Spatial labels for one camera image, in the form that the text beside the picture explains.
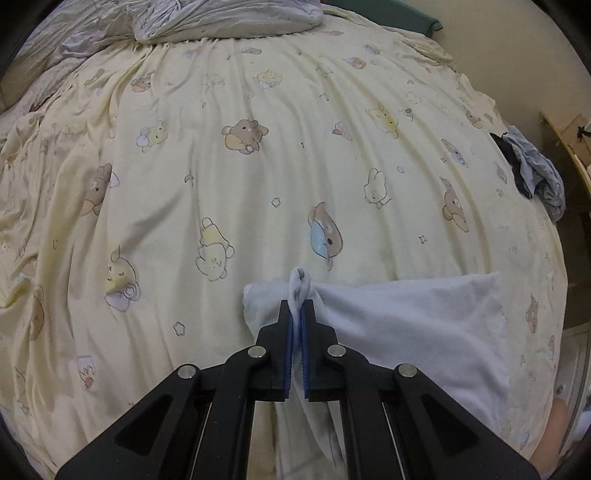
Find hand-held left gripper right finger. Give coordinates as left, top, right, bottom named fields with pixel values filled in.
left=300, top=300, right=541, bottom=480

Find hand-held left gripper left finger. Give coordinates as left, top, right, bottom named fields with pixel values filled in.
left=55, top=299, right=294, bottom=480

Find white printed t-shirt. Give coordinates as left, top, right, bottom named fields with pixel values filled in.
left=242, top=267, right=512, bottom=467

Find yellow cartoon-print bed sheet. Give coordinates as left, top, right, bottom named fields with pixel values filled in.
left=0, top=4, right=570, bottom=480

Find person's right leg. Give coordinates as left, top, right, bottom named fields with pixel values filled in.
left=530, top=397, right=568, bottom=480

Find white cabinet door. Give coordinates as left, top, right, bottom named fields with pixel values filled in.
left=554, top=328, right=591, bottom=444

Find grey shorts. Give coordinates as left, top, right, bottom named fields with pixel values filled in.
left=505, top=126, right=567, bottom=223

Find wooden table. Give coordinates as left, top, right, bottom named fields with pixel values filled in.
left=540, top=110, right=591, bottom=199

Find teal orange-striped mattress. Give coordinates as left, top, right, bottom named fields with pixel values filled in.
left=323, top=0, right=444, bottom=35

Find pale patterned pillow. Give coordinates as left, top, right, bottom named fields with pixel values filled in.
left=0, top=9, right=139, bottom=114

